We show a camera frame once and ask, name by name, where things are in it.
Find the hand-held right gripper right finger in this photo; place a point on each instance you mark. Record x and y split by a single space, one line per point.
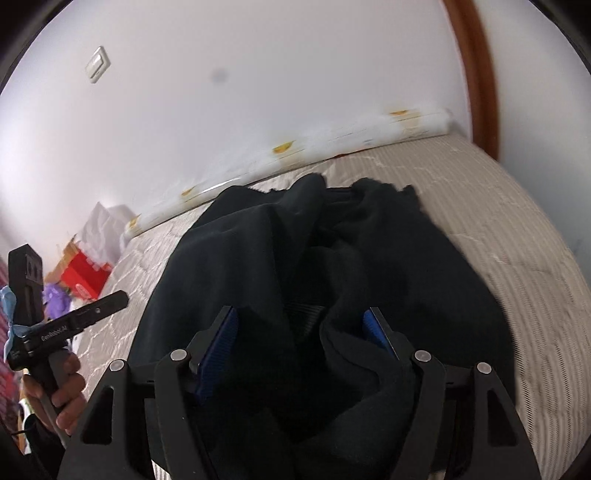
378 332

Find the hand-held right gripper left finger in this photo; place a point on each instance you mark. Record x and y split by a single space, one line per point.
217 350

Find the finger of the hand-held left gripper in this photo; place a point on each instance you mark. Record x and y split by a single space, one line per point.
104 307

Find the black sweatshirt with white stripes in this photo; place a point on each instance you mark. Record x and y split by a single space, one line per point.
258 258

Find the person's left hand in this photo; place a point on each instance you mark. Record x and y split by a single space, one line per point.
69 401

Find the light blue ribbon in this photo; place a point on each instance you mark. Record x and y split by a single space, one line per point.
8 300

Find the purple cloth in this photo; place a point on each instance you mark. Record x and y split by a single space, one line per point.
57 300

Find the red paper bag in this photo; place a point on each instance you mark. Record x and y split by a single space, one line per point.
83 277

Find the white plastic bag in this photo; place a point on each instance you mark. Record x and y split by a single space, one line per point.
101 226

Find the grey striped bed quilt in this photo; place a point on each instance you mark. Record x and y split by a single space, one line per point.
508 221

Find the white roll with yellow print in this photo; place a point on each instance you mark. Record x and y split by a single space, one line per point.
351 134

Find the white light switch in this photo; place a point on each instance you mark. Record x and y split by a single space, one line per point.
98 64

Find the brown wooden door frame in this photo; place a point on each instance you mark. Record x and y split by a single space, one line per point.
475 69

